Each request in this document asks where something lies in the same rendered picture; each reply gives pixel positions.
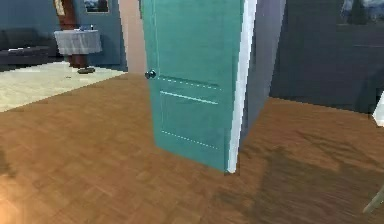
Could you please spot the grey furniture leg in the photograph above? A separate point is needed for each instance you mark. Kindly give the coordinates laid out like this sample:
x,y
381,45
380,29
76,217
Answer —
x,y
375,201

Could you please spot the teal room door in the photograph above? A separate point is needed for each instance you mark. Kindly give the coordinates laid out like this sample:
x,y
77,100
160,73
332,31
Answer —
x,y
190,83

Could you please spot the table with grey cloth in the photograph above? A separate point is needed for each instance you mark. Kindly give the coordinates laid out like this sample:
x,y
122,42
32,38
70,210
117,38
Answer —
x,y
78,41

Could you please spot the dark round door knob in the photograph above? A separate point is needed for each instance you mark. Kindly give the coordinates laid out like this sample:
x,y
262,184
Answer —
x,y
150,74

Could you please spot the white furniture corner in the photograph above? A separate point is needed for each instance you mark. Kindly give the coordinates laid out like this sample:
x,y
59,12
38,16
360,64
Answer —
x,y
380,111

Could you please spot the dark grey sofa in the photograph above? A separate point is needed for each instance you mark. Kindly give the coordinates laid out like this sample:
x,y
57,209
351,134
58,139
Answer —
x,y
23,46

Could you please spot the framed wall picture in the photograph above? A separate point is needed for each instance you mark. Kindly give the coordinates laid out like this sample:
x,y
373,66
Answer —
x,y
96,5

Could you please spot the large framed landscape picture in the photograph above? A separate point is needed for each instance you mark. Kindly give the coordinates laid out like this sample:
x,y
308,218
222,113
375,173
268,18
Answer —
x,y
363,11

